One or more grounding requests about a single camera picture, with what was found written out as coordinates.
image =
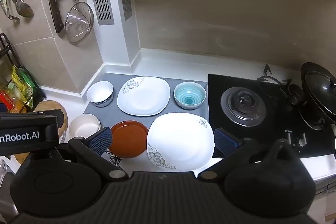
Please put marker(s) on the red packet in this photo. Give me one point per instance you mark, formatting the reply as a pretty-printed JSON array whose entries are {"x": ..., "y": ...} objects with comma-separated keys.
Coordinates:
[{"x": 4, "y": 98}]

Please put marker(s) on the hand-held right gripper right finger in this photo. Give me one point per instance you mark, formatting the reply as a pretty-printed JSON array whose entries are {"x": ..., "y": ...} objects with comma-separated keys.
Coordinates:
[{"x": 225, "y": 141}]

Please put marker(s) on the brown round plate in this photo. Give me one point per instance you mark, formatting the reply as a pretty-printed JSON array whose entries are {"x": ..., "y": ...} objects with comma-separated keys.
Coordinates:
[{"x": 130, "y": 137}]

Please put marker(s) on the black gas stove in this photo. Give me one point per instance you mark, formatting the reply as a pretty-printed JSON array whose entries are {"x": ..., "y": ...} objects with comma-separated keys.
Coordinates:
[{"x": 218, "y": 119}]

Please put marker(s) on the teal ringed bowl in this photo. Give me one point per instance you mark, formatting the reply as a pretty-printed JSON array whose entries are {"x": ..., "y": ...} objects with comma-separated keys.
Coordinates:
[{"x": 189, "y": 96}]

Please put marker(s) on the round wooden cutting board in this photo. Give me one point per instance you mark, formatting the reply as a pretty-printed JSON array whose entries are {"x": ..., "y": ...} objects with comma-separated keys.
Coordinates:
[{"x": 46, "y": 107}]

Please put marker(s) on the cream bowl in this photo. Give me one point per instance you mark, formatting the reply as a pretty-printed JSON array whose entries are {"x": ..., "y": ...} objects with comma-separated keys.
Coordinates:
[{"x": 84, "y": 126}]

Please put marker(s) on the yellow green packet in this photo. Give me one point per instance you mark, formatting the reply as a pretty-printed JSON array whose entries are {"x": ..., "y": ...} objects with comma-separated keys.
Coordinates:
[{"x": 19, "y": 79}]

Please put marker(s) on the black white striped cloth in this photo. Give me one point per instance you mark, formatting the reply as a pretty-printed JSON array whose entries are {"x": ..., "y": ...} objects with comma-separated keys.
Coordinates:
[{"x": 115, "y": 158}]

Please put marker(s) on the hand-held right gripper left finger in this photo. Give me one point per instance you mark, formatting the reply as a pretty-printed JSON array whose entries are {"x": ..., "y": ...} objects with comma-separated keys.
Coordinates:
[{"x": 101, "y": 138}]

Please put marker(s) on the black wok with glass lid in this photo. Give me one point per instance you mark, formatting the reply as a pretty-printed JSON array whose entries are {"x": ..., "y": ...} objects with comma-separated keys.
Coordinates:
[{"x": 319, "y": 87}]

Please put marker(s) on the steel sink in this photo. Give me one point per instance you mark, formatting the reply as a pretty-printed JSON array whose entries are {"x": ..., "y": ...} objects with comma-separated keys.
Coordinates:
[{"x": 5, "y": 182}]

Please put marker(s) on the white square floral plate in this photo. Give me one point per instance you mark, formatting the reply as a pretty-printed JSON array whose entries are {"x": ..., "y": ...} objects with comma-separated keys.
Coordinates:
[
  {"x": 143, "y": 96},
  {"x": 181, "y": 140}
]

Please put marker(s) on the stove knob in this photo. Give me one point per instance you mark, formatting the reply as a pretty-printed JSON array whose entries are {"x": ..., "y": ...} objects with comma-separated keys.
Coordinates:
[
  {"x": 287, "y": 140},
  {"x": 302, "y": 139}
]

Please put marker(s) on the white bowl blue patterned rim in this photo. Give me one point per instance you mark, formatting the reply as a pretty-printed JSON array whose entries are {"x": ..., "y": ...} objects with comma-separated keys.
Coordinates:
[{"x": 99, "y": 92}]

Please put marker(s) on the grey mat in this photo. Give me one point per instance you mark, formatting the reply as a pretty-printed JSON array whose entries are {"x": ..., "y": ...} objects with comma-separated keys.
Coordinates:
[{"x": 109, "y": 112}]

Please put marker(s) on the metal stove burner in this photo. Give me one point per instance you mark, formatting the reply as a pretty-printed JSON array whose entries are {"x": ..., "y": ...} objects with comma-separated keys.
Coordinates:
[{"x": 242, "y": 104}]

